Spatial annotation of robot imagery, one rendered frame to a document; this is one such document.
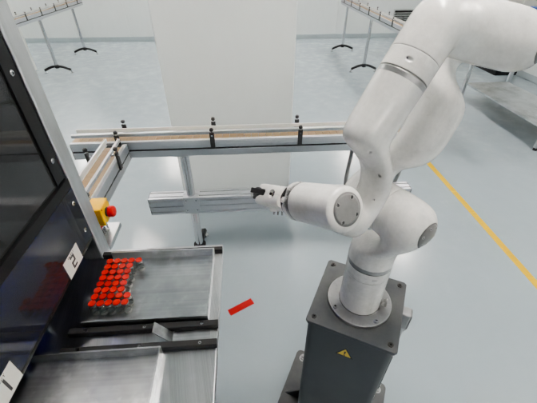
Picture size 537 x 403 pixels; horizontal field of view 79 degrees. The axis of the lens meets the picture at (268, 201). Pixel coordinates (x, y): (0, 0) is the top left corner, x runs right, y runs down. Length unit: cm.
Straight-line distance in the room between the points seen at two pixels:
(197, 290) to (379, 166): 68
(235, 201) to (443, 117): 144
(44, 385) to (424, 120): 106
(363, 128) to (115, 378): 81
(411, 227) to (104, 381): 80
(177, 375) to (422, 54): 86
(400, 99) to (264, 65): 171
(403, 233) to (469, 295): 175
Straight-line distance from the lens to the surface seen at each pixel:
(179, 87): 232
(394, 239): 76
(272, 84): 229
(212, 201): 200
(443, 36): 64
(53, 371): 106
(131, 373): 98
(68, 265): 106
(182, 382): 93
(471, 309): 241
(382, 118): 60
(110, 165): 167
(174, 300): 106
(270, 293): 214
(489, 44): 72
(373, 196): 66
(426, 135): 76
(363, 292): 96
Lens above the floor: 171
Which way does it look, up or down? 37 degrees down
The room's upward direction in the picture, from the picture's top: straight up
